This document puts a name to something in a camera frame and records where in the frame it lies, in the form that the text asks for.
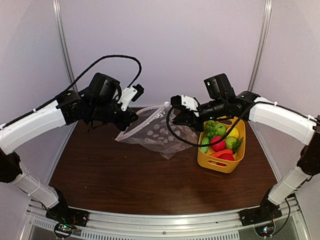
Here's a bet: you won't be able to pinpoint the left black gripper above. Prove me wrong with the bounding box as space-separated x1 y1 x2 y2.
89 97 139 131

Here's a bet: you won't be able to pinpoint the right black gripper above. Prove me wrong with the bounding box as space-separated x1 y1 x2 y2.
172 96 227 132

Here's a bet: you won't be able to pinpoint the green toy grapes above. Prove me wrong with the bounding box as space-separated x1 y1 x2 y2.
204 120 217 139

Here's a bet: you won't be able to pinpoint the green toy cucumber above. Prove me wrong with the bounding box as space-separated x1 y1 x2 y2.
199 136 211 154

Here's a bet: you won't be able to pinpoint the clear zip top bag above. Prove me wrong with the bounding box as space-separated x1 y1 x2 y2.
115 101 192 159

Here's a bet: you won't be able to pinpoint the green toy apple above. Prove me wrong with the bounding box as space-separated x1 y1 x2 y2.
214 123 226 137

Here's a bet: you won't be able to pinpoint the red toy apple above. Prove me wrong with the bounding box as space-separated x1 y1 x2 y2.
210 136 226 152

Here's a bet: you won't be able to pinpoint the orange toy carrot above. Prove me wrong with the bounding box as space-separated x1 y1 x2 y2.
210 149 233 158

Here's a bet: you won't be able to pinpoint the yellow toy lemon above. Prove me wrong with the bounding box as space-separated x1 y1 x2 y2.
227 127 240 139

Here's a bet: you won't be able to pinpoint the red toy pepper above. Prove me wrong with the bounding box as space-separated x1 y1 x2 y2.
217 153 235 167

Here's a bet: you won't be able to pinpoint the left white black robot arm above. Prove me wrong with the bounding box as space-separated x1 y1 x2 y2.
0 73 144 223

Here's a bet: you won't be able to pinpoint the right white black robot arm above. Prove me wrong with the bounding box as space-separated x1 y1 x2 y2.
170 73 320 226

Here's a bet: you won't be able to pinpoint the yellow plastic basket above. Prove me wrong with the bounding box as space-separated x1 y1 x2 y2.
197 120 246 174

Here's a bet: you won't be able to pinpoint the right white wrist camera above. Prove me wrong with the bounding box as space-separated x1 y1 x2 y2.
170 95 199 112

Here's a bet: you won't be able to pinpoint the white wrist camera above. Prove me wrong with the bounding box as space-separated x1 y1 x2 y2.
170 95 199 112
117 84 145 112

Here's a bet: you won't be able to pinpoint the right black camera cable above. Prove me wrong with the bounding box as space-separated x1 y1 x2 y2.
166 106 251 148

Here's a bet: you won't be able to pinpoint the black camera cable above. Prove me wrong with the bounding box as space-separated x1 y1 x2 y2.
32 55 143 111
166 106 251 148

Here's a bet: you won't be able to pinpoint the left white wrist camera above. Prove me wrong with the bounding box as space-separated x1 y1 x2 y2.
117 84 145 112

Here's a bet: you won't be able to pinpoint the left black camera cable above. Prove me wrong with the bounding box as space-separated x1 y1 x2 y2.
32 55 143 111

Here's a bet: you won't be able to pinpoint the right aluminium frame post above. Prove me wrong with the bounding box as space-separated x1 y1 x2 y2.
247 0 273 92

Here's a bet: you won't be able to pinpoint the aluminium frame post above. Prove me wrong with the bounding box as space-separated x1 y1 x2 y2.
52 0 75 84
247 0 273 92

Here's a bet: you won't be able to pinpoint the aluminium front rail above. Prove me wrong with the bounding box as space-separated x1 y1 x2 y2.
18 198 310 240

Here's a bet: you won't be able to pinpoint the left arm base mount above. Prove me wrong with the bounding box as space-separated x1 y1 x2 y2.
42 188 89 227

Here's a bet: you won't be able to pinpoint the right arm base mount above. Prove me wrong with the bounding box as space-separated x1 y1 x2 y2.
238 190 283 227

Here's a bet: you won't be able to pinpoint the left aluminium frame post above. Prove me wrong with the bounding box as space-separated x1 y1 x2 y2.
52 0 75 84

